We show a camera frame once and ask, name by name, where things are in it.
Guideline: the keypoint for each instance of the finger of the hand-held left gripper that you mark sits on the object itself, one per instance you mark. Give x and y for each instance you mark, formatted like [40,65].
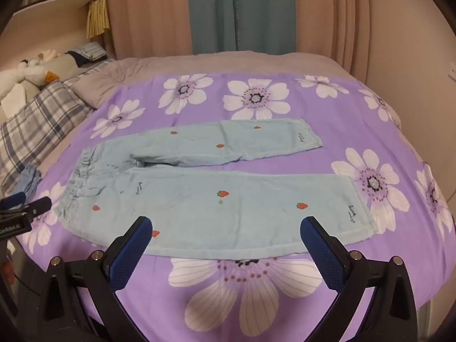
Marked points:
[37,207]
[12,200]

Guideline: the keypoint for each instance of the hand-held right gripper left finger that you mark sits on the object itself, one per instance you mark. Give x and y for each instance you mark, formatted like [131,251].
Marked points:
[130,254]

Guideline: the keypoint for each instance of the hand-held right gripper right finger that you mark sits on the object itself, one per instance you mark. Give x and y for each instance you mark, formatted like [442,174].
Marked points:
[324,256]

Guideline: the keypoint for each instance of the light blue denim shorts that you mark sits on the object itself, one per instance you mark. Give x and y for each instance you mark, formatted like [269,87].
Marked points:
[213,213]

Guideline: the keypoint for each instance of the blue folded cloth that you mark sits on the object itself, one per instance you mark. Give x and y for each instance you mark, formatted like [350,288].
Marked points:
[28,181]

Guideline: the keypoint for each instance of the plaid pillow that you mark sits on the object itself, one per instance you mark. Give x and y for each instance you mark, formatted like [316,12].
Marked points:
[32,128]

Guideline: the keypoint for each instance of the white plush toy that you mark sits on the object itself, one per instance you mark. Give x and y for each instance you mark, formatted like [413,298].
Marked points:
[17,78]

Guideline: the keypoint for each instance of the purple floral bed sheet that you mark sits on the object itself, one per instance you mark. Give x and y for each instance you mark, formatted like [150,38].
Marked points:
[342,124]

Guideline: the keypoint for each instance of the striped pillow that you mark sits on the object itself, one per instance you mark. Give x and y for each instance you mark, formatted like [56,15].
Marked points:
[89,51]

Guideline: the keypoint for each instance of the grey-pink bed cover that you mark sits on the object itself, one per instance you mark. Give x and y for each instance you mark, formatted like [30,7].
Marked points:
[149,66]

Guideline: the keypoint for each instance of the yellow tassel hanging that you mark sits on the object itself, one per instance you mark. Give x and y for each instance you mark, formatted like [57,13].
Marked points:
[98,17]

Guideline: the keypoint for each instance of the wooden shelf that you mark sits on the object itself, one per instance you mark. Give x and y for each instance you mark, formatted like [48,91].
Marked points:
[53,1]

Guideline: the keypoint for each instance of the pink curtain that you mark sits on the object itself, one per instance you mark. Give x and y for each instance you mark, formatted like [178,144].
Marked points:
[331,14]
[153,14]

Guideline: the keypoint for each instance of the teal curtain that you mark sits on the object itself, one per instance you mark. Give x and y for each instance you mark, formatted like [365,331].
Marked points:
[245,10]

